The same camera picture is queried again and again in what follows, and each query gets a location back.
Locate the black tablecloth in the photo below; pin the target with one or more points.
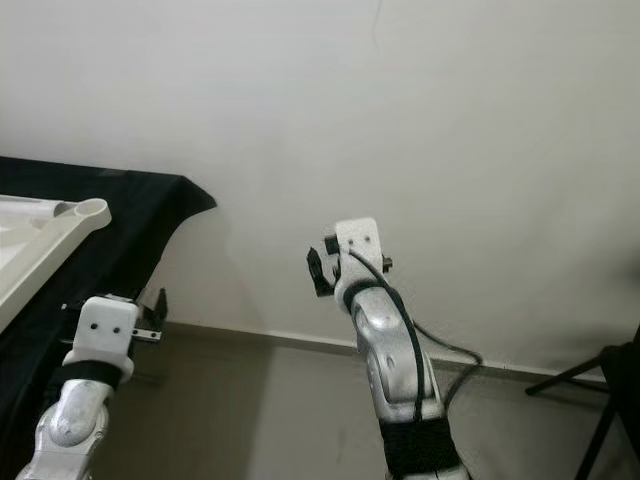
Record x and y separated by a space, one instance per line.
150 230

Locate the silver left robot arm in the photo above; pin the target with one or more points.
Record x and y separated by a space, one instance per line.
75 425

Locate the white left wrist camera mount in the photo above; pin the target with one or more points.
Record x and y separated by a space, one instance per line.
105 325

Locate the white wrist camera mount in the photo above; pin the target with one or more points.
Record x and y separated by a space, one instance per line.
105 325
360 240

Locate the white plastic table top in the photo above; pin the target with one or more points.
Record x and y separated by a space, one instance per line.
50 250

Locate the black tripod stand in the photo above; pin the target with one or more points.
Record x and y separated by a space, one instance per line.
625 390

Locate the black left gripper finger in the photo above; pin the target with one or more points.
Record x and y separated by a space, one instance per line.
160 310

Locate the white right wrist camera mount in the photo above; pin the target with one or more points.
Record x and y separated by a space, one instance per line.
360 240

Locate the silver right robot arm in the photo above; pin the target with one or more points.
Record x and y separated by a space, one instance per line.
390 350

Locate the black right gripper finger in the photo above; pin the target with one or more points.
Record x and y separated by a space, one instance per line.
318 275

